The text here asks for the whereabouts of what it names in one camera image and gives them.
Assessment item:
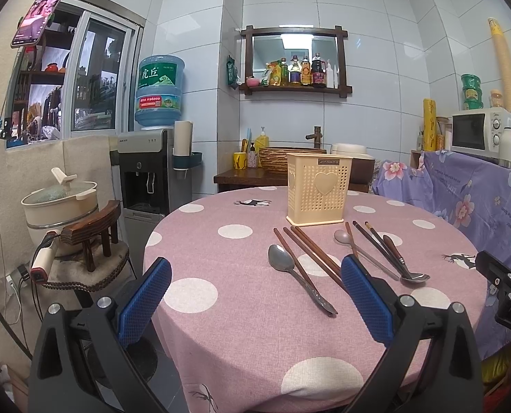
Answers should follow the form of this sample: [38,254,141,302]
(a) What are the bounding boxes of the green stacked noodle cups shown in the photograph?
[461,74,483,110]

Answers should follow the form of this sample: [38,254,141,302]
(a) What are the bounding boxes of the woven basket sink bowl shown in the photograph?
[258,147,326,173]

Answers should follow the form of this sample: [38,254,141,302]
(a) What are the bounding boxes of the pink small bottle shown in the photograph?
[247,142,258,169]

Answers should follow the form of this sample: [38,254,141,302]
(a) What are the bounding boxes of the white microwave oven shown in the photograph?
[451,107,511,160]

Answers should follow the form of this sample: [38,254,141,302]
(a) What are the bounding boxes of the grey water dispenser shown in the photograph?
[117,128,192,268]

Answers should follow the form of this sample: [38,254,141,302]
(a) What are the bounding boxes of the dark chopstick gold band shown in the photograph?
[364,221,395,258]

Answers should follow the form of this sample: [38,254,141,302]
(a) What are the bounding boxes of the blue water jug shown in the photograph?
[134,55,185,129]

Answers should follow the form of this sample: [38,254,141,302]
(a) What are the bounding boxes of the bamboo style faucet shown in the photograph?
[305,126,323,149]

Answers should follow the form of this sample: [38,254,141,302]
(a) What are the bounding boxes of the yellow roll package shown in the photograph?
[423,98,437,152]

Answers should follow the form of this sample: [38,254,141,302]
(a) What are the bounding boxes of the dark black chopstick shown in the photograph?
[352,221,404,276]

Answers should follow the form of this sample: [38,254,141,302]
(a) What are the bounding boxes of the wooden framed wall mirror shelf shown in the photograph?
[241,25,353,99]

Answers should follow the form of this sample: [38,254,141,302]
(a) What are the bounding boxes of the steel spoon grey handle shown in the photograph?
[268,244,338,318]

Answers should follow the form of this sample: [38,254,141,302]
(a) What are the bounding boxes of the yellow mug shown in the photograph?
[232,151,248,170]

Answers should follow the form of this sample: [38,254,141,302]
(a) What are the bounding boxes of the cream plastic utensil holder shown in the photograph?
[286,153,353,226]

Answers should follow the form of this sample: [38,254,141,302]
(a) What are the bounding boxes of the dark wooden side table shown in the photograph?
[213,167,373,193]

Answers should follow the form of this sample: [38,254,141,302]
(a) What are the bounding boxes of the smartphone on mount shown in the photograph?
[11,0,61,49]

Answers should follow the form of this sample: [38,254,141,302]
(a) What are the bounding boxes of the pink polka dot tablecloth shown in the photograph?
[144,188,487,412]

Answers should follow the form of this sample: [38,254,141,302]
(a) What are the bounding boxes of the steel spoon long handle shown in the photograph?
[334,229,399,280]

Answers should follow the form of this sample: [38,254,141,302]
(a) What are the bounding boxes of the purple floral cloth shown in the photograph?
[372,151,511,358]

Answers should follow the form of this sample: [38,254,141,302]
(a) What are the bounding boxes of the small wooden stool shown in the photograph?
[60,200,121,272]

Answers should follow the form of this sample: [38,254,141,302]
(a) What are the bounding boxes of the brown wooden chopstick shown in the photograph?
[273,227,319,292]
[283,227,345,290]
[290,226,341,277]

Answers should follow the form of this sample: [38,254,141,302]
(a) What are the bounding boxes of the white brown rice cooker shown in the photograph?
[330,143,376,186]

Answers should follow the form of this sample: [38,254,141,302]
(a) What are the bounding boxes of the cream cooking pot with lid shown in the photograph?
[21,167,98,245]

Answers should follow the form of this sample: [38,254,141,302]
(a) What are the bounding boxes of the yellow oil bottle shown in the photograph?
[300,56,312,86]

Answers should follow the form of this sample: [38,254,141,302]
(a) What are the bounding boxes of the spoon with brown wooden handle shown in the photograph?
[383,235,430,284]

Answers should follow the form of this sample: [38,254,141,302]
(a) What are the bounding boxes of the green packet on wall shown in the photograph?
[226,55,238,88]

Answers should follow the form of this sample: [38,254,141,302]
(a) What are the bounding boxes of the dark soy sauce bottle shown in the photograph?
[312,53,326,88]

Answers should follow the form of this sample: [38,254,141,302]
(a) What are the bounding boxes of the window with metal frame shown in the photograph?
[4,0,144,147]

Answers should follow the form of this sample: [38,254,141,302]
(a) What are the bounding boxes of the paper cup stack on dispenser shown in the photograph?
[173,120,193,157]

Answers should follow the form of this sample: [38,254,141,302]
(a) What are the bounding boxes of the yellow soap bottle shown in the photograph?
[254,127,270,154]

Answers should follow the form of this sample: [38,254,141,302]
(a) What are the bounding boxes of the reddish brown chopstick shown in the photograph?
[344,221,359,259]

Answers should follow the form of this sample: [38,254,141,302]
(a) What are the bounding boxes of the tall paper cup stack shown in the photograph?
[488,17,511,112]

